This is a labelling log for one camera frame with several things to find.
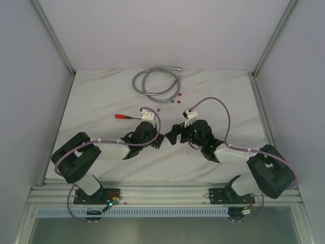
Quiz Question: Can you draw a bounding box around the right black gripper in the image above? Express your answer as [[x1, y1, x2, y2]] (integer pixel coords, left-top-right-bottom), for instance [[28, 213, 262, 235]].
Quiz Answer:
[[165, 117, 204, 148]]

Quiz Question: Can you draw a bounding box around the aluminium mounting rail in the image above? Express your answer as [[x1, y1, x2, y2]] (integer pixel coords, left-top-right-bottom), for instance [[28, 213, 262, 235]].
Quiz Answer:
[[27, 180, 303, 205]]

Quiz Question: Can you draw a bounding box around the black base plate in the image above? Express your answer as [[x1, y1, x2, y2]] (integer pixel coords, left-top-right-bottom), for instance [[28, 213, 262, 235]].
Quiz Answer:
[[208, 188, 255, 205], [74, 188, 120, 205]]

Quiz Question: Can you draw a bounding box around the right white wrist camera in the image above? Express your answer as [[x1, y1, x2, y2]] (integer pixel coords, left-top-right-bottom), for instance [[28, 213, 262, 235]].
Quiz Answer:
[[183, 109, 199, 127]]

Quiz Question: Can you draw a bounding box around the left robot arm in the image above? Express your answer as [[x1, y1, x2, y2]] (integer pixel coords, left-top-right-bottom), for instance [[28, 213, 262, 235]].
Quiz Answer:
[[51, 121, 165, 204]]

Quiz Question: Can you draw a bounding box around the grey coiled hose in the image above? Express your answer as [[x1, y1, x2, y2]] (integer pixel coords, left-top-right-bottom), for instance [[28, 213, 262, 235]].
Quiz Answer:
[[132, 66, 183, 103]]

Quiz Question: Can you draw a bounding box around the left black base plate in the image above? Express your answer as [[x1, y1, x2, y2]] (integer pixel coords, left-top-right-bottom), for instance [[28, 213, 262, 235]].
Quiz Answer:
[[74, 188, 120, 205]]

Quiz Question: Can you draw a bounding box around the black fuse box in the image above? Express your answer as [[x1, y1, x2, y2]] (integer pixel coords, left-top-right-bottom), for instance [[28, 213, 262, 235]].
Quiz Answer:
[[149, 133, 165, 149]]

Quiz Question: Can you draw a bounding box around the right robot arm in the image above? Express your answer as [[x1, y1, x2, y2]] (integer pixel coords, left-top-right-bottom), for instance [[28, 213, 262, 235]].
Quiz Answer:
[[166, 119, 296, 203]]

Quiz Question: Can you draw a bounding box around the slotted cable duct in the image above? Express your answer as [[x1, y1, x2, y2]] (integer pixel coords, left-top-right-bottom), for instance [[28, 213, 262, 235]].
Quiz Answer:
[[36, 206, 230, 218]]

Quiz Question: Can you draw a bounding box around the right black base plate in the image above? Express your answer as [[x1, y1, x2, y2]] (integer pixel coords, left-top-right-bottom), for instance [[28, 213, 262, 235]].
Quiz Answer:
[[208, 188, 255, 205]]

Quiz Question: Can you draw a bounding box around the red handled screwdriver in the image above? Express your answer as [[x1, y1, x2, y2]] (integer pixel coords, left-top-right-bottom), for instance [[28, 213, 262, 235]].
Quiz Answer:
[[114, 114, 141, 120]]

